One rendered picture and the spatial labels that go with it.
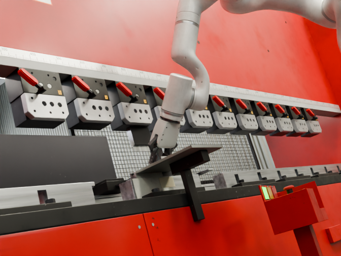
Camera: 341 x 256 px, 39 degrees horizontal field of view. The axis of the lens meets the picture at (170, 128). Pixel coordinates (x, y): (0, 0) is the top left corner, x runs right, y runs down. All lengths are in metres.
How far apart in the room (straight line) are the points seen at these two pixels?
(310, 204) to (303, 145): 2.10
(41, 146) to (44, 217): 0.94
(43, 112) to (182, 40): 0.56
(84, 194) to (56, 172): 0.67
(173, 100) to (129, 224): 0.48
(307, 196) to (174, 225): 0.48
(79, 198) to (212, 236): 0.50
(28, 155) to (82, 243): 0.88
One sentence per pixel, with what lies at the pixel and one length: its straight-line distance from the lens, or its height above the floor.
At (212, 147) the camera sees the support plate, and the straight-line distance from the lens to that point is 1.65.
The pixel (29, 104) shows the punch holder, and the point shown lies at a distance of 1.50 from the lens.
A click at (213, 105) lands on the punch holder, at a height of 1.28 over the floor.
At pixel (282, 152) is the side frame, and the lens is 3.90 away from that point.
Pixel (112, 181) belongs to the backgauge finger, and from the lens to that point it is 1.90.
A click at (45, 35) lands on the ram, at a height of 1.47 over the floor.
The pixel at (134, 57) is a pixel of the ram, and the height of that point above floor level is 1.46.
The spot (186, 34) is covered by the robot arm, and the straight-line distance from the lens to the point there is 1.75.
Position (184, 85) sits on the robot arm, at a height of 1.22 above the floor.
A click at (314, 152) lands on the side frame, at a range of 3.79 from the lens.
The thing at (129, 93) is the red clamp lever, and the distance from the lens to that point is 1.76.
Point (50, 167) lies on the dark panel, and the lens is 2.16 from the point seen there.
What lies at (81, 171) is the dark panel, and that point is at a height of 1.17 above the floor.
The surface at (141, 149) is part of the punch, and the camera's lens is 1.81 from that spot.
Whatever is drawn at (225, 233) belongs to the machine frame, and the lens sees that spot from 1.78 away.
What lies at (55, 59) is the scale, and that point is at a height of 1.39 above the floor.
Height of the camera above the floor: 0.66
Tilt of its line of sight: 15 degrees up
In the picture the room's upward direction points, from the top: 16 degrees counter-clockwise
